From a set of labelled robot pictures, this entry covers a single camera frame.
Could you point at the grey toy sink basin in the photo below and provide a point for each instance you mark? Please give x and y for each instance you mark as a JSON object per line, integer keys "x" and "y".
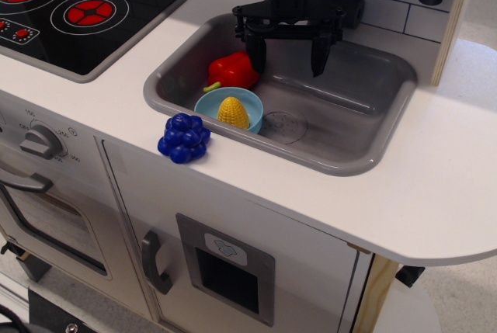
{"x": 338, "y": 123}

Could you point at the white oven door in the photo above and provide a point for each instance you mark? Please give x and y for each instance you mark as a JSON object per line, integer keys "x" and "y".
{"x": 74, "y": 226}

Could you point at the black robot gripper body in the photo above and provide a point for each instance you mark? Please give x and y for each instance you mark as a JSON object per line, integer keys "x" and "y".
{"x": 290, "y": 19}

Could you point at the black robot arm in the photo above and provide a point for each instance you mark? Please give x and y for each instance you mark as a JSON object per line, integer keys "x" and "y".
{"x": 319, "y": 21}

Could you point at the white cabinet door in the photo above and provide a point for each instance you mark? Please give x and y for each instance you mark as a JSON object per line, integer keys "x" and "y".
{"x": 315, "y": 271}

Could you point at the blue toy grapes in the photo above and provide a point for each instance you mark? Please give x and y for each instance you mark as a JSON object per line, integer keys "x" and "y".
{"x": 185, "y": 138}

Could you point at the grey oven door handle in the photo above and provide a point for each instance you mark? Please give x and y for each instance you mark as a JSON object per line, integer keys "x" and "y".
{"x": 34, "y": 183}

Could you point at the light blue bowl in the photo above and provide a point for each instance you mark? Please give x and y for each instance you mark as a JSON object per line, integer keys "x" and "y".
{"x": 209, "y": 103}

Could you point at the yellow toy corn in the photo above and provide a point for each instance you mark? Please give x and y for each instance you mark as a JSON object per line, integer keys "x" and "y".
{"x": 233, "y": 112}

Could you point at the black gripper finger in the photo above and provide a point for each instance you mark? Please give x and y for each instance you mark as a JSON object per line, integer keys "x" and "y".
{"x": 320, "y": 49}
{"x": 255, "y": 46}

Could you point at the wooden side post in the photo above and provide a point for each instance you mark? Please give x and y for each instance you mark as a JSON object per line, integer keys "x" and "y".
{"x": 457, "y": 12}

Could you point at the grey dispenser panel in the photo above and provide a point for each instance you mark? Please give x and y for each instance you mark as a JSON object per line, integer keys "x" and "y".
{"x": 229, "y": 270}

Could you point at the grey oven knob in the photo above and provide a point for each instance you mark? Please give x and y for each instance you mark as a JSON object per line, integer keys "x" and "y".
{"x": 41, "y": 142}

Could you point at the grey cabinet door handle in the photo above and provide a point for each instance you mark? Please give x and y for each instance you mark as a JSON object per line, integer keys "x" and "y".
{"x": 159, "y": 281}

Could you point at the black toy stovetop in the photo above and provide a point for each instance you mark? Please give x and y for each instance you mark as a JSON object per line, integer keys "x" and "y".
{"x": 77, "y": 39}

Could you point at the red toy bell pepper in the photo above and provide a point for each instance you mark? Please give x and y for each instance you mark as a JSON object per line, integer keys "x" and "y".
{"x": 234, "y": 70}

